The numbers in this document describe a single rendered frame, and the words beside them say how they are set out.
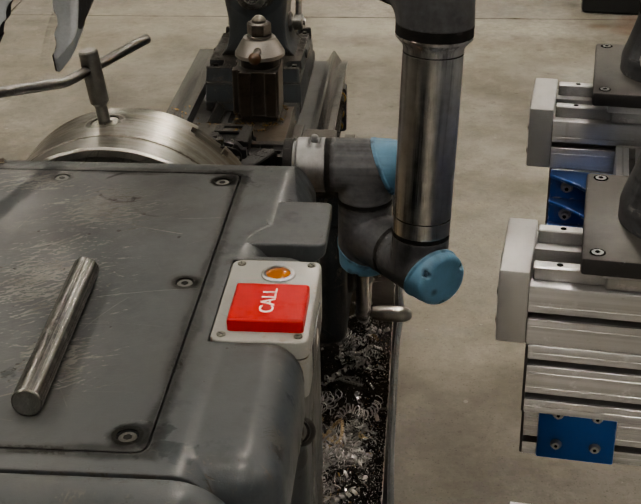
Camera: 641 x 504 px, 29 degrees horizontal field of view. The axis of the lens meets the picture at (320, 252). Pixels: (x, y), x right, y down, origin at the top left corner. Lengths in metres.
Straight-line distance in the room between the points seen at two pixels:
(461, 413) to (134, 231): 2.03
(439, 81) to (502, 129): 3.24
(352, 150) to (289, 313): 0.73
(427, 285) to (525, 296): 0.26
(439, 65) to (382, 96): 3.55
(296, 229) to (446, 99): 0.46
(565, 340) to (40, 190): 0.58
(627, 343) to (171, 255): 0.54
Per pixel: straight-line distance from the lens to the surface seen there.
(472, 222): 4.03
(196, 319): 1.00
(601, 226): 1.37
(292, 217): 1.16
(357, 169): 1.68
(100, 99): 1.44
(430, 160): 1.57
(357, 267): 1.74
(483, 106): 4.99
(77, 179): 1.26
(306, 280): 1.05
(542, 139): 1.83
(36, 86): 1.37
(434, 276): 1.61
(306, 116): 2.54
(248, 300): 1.00
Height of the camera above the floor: 1.76
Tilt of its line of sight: 27 degrees down
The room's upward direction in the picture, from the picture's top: 1 degrees counter-clockwise
